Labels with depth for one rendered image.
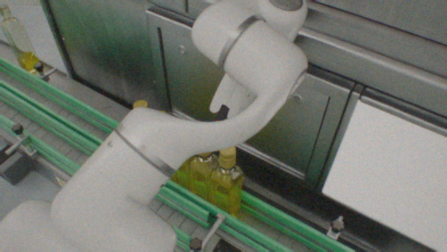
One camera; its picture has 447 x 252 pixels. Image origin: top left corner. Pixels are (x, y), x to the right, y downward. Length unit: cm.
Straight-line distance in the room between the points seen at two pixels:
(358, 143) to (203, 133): 44
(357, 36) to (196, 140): 36
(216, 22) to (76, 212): 25
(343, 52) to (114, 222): 45
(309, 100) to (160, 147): 42
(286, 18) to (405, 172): 43
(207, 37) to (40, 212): 29
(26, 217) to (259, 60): 33
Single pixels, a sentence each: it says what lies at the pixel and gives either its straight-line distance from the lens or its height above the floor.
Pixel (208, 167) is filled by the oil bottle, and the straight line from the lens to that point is 84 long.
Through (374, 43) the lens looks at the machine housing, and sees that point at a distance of 67.
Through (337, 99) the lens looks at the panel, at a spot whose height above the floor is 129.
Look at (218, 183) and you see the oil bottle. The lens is 84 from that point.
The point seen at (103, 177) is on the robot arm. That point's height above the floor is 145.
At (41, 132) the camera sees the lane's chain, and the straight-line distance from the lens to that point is 129.
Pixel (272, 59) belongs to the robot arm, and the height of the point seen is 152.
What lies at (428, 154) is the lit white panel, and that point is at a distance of 75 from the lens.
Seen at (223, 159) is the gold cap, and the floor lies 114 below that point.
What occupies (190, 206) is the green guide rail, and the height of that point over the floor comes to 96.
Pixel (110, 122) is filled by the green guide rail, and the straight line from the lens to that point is 114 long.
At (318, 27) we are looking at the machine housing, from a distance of 69.
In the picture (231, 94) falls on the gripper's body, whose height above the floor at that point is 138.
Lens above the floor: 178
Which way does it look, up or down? 49 degrees down
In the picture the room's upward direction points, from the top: straight up
